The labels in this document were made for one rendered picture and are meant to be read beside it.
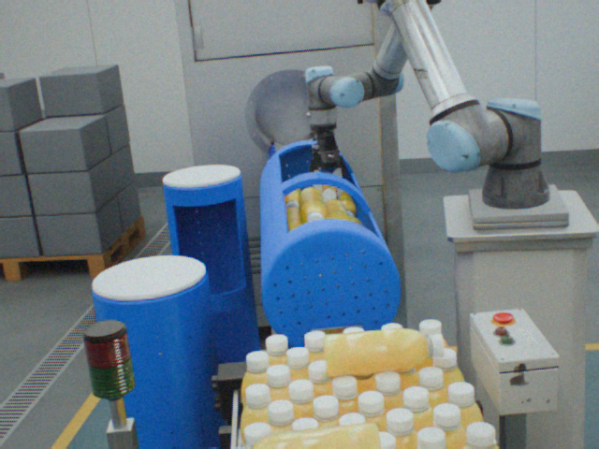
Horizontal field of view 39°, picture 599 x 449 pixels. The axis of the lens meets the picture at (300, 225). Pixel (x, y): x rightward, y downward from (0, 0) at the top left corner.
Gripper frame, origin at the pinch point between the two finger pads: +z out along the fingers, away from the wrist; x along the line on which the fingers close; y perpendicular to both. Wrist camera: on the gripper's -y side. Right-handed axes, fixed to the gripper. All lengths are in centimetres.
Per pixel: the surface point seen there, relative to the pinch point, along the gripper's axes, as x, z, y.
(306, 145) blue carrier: 4.6, -12.1, 13.7
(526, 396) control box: -23, 8, -104
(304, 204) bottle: 8.0, -6.1, -27.2
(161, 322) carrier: 44, 15, -43
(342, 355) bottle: 7, -2, -104
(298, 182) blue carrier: 9.1, -11.5, -26.8
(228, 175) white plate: 31, 7, 67
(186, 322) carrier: 39, 17, -40
